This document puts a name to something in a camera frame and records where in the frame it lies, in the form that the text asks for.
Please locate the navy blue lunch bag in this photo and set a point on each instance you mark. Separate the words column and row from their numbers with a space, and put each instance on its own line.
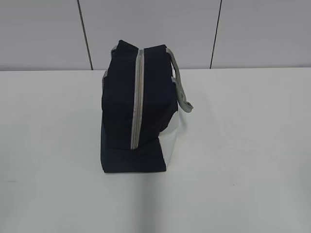
column 142, row 95

